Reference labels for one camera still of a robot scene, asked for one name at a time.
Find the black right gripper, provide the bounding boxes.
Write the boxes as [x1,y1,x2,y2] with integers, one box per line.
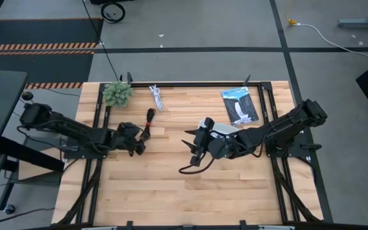
[181,126,211,154]

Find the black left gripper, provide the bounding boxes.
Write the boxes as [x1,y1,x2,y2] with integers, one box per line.
[116,122,147,158]

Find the thin black floor cable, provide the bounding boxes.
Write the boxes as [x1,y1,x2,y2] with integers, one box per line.
[81,0,121,82]

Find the grey metal table foot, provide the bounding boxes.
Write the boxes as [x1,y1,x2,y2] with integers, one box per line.
[337,0,368,30]

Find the yellow power cord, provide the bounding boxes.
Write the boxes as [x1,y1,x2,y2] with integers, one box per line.
[284,0,299,26]

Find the black aluminium table frame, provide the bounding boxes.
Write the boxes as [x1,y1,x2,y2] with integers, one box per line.
[56,72,335,230]

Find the white USB-C cable coil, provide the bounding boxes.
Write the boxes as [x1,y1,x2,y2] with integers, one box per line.
[148,84,165,112]

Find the white plastic bin with handles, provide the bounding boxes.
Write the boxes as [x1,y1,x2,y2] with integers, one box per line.
[198,119,239,139]

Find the white floor cord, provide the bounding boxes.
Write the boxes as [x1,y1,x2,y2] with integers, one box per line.
[295,22,368,66]

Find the black coiled floor cable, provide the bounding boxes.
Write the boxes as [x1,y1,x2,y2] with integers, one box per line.
[100,2,127,24]

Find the green artificial plant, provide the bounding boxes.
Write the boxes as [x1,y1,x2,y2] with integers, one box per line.
[102,80,134,108]

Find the Yellowstone waterfall booklet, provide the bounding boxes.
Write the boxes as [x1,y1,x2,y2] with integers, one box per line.
[220,86,260,126]

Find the black hazard-striped floor mat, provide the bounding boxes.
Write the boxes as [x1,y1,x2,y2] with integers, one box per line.
[0,17,104,90]

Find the black cable with red tie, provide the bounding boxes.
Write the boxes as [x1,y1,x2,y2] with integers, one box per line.
[139,107,157,142]

